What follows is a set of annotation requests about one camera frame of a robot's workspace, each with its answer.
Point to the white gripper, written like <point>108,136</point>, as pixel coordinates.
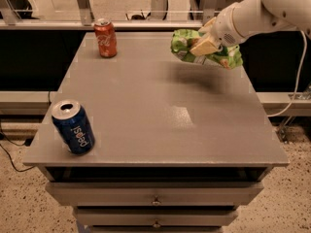
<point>224,30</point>

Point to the green rice chip bag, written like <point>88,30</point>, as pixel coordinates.
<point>228,57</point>

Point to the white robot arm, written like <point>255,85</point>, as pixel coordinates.
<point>238,22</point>

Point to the orange coca cola can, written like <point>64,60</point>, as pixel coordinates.
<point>106,38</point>

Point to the blue pepsi can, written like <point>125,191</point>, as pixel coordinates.
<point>70,120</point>

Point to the grey drawer cabinet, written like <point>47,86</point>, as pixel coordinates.
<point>157,119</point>

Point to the top drawer metal knob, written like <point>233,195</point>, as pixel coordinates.
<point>156,201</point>

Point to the drawer metal knob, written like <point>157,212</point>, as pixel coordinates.
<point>156,224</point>
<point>156,201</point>

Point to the lower drawer metal knob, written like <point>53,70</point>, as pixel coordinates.
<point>156,224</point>

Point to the top grey drawer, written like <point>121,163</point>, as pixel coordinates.
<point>142,194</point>

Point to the grey drawer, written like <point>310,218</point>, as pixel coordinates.
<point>147,217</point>
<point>142,194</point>

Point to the lower grey drawer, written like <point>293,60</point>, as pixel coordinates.
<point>147,217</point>

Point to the metal railing frame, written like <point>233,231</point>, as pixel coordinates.
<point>86,12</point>

